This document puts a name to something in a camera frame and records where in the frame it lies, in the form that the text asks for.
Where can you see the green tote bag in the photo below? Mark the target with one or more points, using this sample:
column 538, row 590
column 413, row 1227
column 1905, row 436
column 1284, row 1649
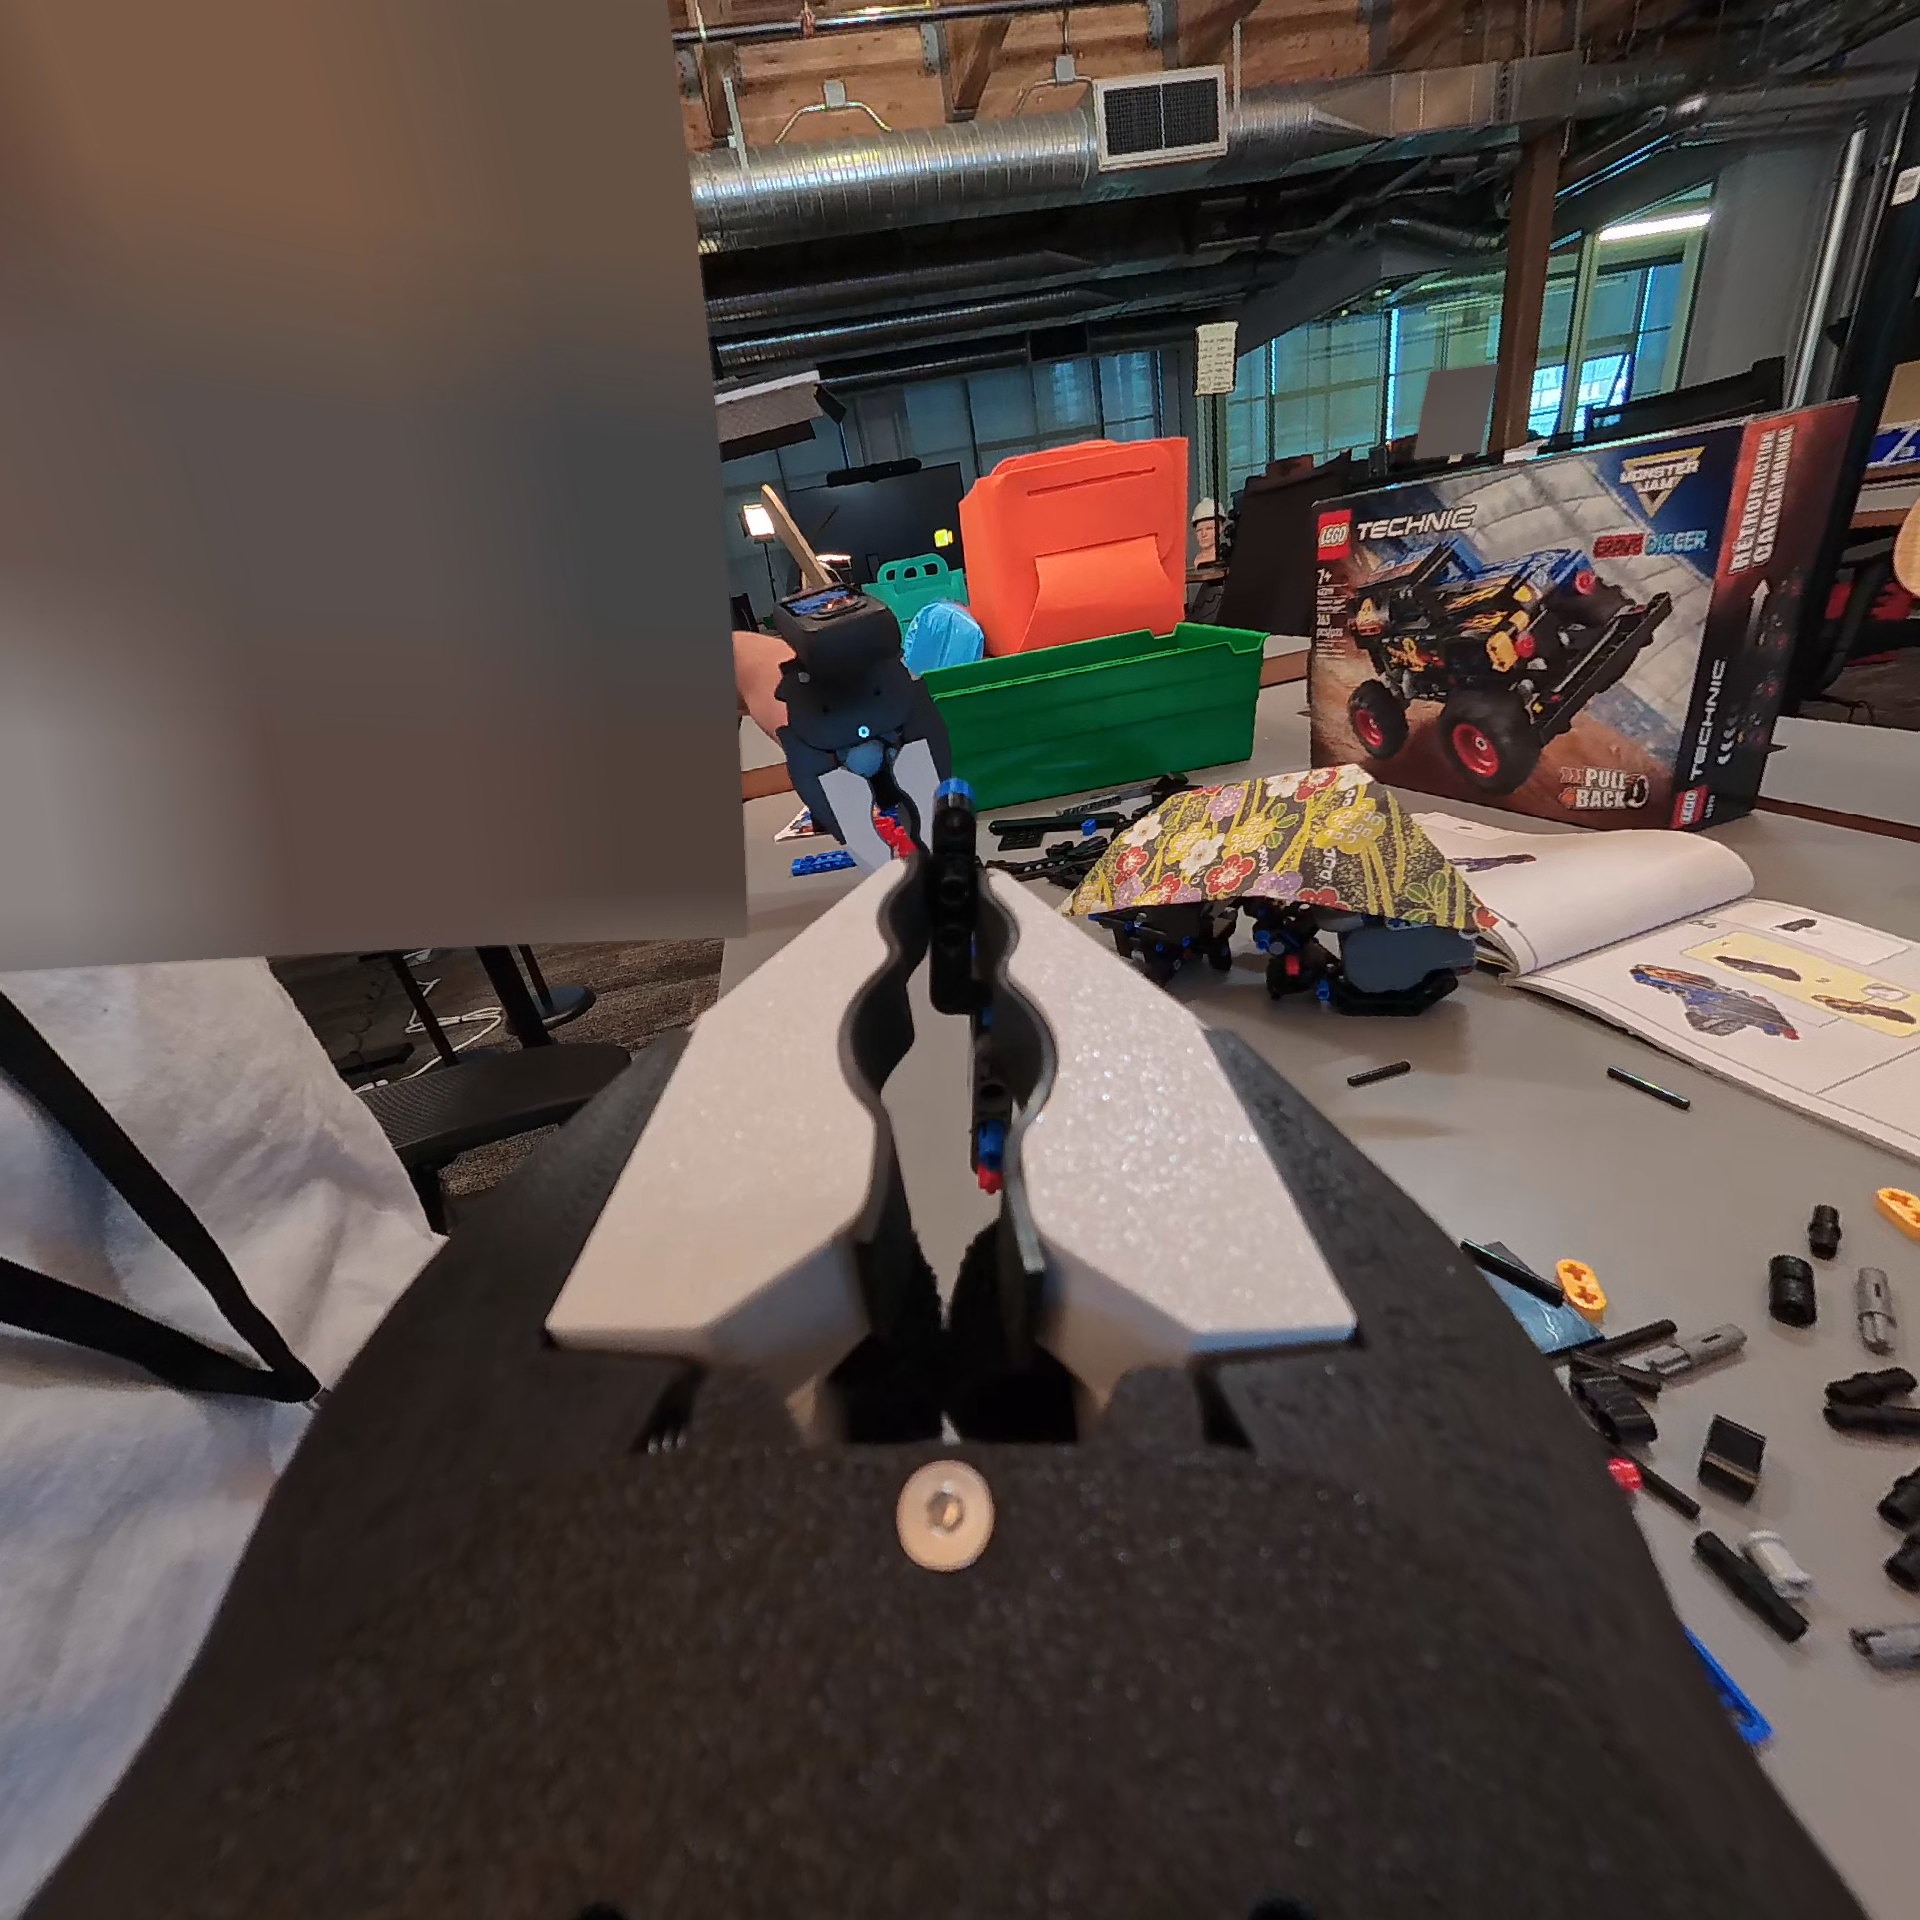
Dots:
column 937, row 593

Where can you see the partly built lego chassis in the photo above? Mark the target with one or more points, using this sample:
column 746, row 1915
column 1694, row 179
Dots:
column 1381, row 961

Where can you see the person's white shirt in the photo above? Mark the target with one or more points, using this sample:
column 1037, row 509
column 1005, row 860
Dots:
column 150, row 1499

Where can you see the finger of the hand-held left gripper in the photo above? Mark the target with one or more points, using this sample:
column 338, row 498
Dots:
column 917, row 786
column 849, row 819

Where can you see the spread of black lego beams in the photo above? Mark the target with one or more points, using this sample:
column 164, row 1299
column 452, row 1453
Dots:
column 1049, row 862

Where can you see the blue lego plate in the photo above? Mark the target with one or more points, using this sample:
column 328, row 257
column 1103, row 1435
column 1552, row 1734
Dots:
column 826, row 862

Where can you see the silver ventilation duct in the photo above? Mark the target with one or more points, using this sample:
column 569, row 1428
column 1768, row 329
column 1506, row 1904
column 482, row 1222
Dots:
column 902, row 172

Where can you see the person's left hand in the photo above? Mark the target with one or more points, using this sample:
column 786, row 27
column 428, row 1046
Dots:
column 761, row 681

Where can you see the black monitor screen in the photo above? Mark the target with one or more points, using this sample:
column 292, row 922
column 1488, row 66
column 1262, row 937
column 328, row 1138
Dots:
column 886, row 516

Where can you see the lego set box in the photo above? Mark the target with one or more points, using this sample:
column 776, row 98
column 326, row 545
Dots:
column 1501, row 644

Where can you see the black blue lego assembly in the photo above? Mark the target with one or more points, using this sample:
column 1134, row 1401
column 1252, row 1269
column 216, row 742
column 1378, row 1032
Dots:
column 954, row 900

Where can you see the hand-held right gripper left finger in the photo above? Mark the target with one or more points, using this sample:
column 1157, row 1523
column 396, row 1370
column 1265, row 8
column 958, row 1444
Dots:
column 720, row 1185

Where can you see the instruction booklet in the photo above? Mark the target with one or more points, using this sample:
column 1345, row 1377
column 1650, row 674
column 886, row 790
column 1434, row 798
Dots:
column 1622, row 885

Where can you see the blue crumpled bag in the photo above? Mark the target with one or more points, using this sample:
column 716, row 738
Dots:
column 944, row 637

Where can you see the green plastic bin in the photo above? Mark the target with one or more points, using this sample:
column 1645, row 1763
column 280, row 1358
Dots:
column 1096, row 720

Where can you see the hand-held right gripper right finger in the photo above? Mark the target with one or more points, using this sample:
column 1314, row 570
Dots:
column 1185, row 1185

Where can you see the short black lego axle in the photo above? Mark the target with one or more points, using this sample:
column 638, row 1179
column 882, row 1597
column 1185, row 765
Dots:
column 1647, row 1088
column 1381, row 1073

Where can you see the floral patterned paper sheet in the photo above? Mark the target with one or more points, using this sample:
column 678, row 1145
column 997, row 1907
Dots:
column 1277, row 838

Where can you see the orange plastic bin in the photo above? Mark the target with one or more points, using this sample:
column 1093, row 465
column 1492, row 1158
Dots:
column 1065, row 556

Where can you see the pile of small lego pieces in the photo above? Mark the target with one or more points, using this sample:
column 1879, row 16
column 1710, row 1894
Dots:
column 1734, row 1453

